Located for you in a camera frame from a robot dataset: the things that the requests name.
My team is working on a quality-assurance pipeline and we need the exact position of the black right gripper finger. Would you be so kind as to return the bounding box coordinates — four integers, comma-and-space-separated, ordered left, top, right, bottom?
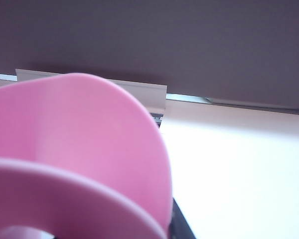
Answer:
167, 196, 196, 239

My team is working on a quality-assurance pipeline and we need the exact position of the pink plastic watering can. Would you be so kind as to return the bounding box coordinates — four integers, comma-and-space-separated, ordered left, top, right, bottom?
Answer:
0, 72, 174, 239

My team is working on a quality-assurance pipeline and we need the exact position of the grey fabric desk partition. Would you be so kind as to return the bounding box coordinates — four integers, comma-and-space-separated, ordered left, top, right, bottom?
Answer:
0, 0, 299, 111

